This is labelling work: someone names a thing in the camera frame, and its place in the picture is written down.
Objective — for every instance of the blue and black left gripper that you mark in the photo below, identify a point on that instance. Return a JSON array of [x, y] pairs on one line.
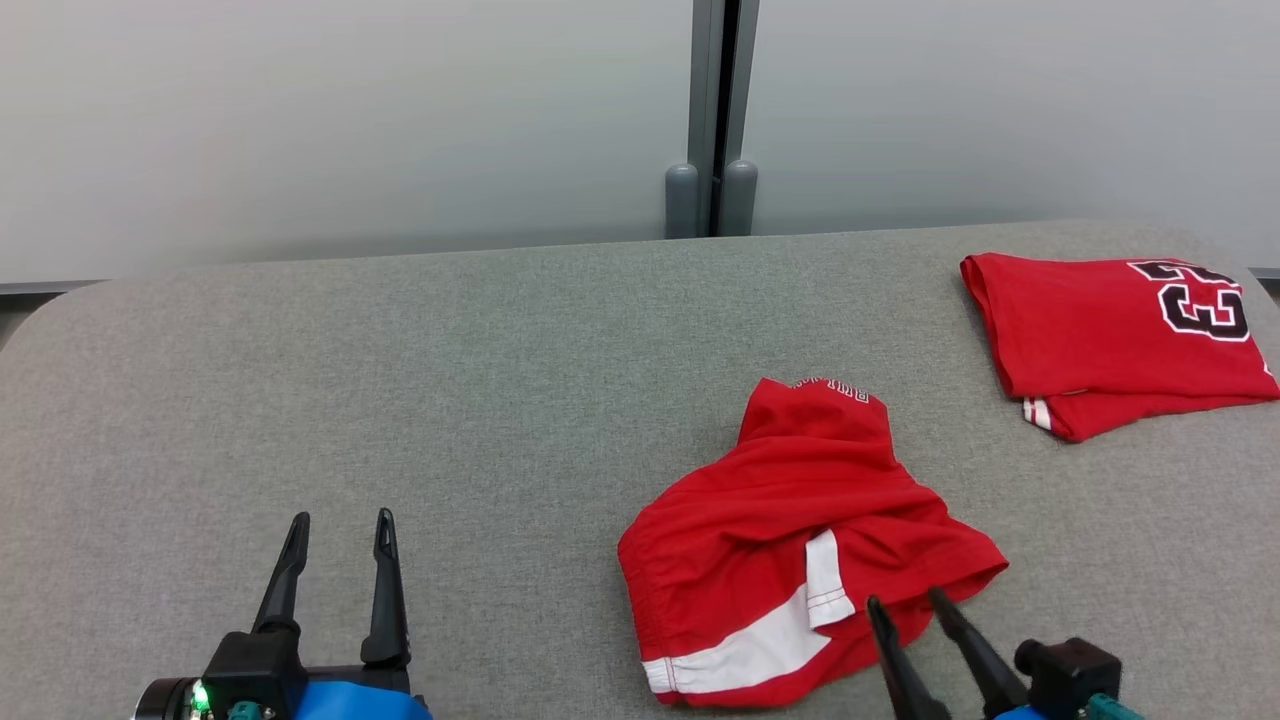
[[350, 695]]

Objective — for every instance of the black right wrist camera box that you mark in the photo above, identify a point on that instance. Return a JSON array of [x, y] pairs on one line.
[[1070, 675]]

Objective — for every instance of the red jersey with number 23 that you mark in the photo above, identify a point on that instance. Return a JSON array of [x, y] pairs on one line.
[[1080, 330]]

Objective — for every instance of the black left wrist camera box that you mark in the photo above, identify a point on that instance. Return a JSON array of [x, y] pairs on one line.
[[250, 665]]

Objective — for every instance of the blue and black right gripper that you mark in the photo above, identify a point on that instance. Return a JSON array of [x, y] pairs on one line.
[[1020, 714]]

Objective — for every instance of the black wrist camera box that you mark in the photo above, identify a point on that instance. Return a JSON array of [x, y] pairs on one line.
[[1070, 675], [250, 665]]

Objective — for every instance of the red shorts with white stripe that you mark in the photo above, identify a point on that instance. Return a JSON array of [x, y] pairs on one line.
[[780, 520]]

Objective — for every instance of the grey partition joint post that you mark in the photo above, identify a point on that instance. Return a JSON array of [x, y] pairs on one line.
[[710, 100]]

